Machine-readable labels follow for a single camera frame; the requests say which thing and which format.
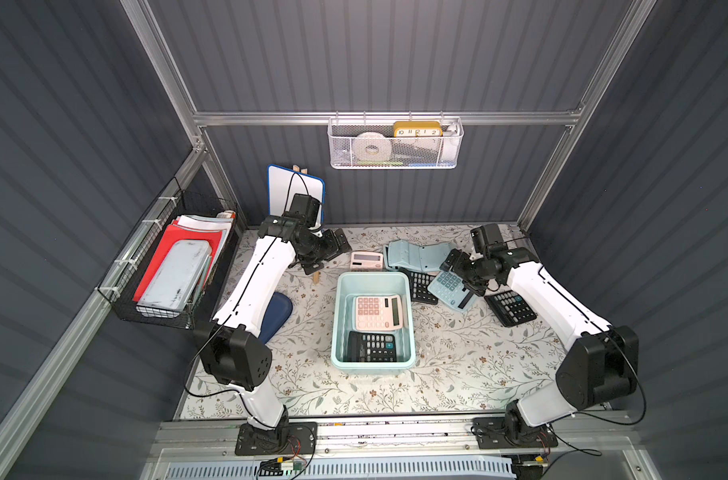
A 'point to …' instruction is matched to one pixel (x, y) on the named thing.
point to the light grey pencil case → (175, 278)
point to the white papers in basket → (223, 223)
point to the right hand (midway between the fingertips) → (458, 270)
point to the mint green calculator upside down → (402, 254)
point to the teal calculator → (448, 286)
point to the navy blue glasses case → (278, 310)
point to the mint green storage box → (373, 325)
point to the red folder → (176, 232)
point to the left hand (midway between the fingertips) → (342, 255)
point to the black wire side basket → (122, 281)
